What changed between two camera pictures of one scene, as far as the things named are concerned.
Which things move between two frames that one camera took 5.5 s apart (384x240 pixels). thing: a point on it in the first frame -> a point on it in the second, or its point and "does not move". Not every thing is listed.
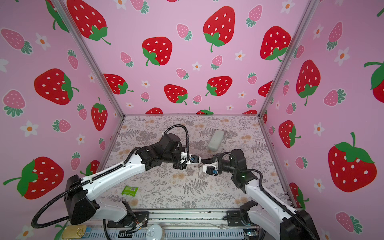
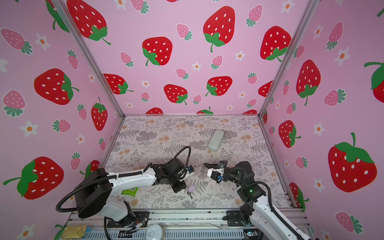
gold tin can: [74, 231] does not move
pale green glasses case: [215, 140] does not move
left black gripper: [180, 166] -> [182, 186]
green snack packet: [131, 191] does not move
